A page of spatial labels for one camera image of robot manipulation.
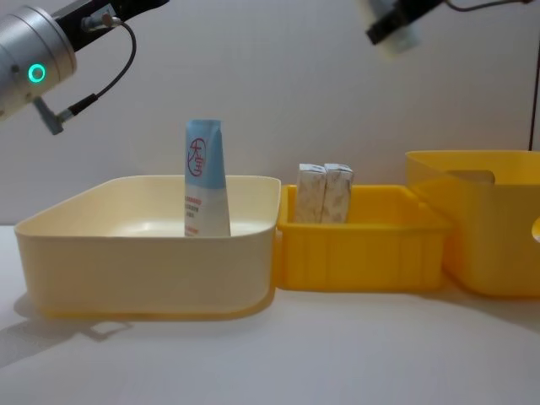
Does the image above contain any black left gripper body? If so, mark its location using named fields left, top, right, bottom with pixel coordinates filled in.
left=51, top=0, right=170, bottom=53

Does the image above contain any blue and white tube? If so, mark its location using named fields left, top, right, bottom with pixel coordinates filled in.
left=183, top=118, right=232, bottom=239

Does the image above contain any cream plastic bin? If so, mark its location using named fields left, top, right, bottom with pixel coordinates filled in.
left=13, top=175, right=283, bottom=316

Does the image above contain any pale patterned carton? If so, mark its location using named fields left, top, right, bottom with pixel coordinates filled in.
left=321, top=161, right=355, bottom=224
left=294, top=163, right=327, bottom=224

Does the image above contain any yellow plastic tray under bin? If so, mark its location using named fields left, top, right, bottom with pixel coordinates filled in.
left=40, top=287, right=276, bottom=320

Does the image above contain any small yellow plastic bin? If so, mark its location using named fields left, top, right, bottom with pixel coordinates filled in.
left=274, top=183, right=451, bottom=293

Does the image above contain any thin dark gripper cable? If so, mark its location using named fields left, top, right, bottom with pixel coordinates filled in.
left=35, top=11, right=138, bottom=137

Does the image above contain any thin dark hanging cable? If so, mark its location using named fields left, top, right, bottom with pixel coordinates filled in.
left=526, top=52, right=540, bottom=152

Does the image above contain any large yellow bin with handle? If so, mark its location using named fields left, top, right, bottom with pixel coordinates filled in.
left=404, top=149, right=540, bottom=299

